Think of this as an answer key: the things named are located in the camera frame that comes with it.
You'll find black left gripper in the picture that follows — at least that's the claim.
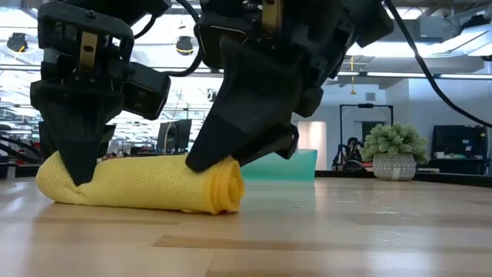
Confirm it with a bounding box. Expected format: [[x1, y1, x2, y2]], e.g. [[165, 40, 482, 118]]
[[29, 0, 135, 187]]

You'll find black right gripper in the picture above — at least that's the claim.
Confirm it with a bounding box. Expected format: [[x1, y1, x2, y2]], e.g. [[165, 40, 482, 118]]
[[185, 0, 357, 173]]

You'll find yellow microfiber towel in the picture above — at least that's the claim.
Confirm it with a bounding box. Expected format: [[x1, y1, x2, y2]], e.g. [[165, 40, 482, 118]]
[[35, 151, 246, 215]]

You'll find teal plastic basket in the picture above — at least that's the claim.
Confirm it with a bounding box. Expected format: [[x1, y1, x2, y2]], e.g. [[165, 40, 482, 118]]
[[240, 149, 319, 182]]

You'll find person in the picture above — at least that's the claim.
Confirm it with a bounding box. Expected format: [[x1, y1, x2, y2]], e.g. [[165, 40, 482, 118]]
[[347, 137, 365, 162]]

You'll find dark background computer monitor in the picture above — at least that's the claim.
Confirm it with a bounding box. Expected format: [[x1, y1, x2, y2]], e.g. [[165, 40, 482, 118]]
[[156, 118, 192, 155]]

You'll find green plant in white pot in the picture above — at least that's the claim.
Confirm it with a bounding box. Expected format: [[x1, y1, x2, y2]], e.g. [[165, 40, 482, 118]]
[[361, 122, 430, 182]]

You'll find black background cabinet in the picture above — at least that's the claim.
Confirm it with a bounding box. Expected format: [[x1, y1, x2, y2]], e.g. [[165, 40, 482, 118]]
[[430, 125, 490, 176]]

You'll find black background frame stand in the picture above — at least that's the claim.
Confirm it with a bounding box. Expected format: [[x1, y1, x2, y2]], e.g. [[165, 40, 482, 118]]
[[339, 102, 395, 159]]

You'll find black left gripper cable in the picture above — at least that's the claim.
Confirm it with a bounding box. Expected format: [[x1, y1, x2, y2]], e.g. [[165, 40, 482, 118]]
[[132, 0, 204, 78]]

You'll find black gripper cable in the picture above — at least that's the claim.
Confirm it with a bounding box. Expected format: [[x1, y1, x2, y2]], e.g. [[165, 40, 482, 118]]
[[132, 0, 204, 78], [383, 0, 492, 128]]

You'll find black ceiling device yellow cable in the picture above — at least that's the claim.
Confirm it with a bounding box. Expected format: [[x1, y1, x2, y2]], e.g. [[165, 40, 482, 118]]
[[6, 32, 28, 53], [175, 35, 194, 55]]

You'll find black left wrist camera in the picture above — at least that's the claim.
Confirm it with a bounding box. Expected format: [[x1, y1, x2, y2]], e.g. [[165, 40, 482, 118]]
[[121, 61, 172, 121]]

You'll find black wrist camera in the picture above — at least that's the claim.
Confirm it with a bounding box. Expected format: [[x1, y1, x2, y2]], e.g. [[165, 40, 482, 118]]
[[121, 61, 172, 121], [344, 0, 395, 49]]

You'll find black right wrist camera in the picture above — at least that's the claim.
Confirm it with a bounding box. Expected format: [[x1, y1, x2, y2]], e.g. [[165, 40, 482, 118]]
[[344, 0, 395, 49]]

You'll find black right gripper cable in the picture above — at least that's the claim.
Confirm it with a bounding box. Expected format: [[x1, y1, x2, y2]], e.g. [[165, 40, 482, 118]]
[[383, 0, 492, 128]]

